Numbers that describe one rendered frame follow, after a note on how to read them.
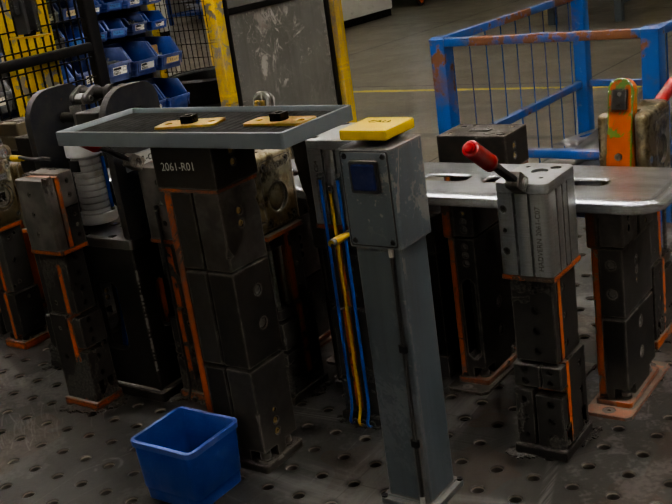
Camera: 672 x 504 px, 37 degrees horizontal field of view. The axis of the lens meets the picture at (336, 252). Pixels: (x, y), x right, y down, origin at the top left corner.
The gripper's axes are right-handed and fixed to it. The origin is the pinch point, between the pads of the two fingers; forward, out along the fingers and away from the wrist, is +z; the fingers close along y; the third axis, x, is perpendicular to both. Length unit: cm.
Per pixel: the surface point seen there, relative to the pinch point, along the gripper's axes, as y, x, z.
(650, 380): 2, -112, 58
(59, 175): -30, -36, 22
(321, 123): -33, -88, 13
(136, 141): -41, -66, 14
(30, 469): -49, -40, 59
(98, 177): -22.1, -36.2, 24.1
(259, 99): 13.6, -40.7, 19.7
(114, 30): 174, 165, 21
